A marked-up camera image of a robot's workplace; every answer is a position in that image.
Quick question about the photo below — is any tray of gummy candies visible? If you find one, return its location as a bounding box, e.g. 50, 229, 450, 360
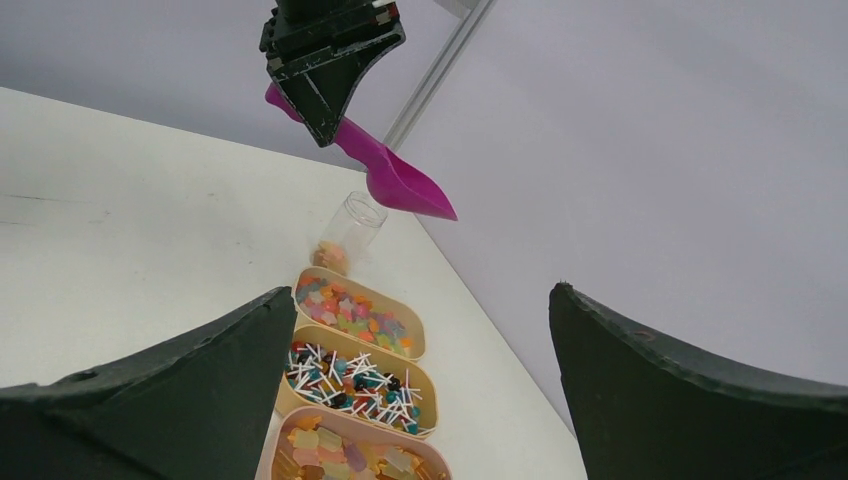
292, 267, 427, 362

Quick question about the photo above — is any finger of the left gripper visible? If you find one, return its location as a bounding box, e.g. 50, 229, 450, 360
268, 39, 401, 147

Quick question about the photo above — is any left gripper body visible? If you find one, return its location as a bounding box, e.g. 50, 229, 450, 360
259, 1, 406, 73

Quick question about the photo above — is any clear plastic jar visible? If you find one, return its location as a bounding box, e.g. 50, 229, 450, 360
310, 191, 388, 276

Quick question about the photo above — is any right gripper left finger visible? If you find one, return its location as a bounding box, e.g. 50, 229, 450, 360
1, 287, 297, 479

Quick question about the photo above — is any tray of popsicle candies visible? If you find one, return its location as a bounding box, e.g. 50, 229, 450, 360
255, 406, 452, 479

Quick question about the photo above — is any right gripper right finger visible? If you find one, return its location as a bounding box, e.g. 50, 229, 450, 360
549, 282, 847, 479

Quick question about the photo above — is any magenta plastic scoop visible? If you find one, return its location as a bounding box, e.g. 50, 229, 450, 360
264, 82, 459, 222

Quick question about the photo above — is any tray of lollipop candies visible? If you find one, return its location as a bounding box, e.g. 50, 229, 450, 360
275, 326, 439, 439

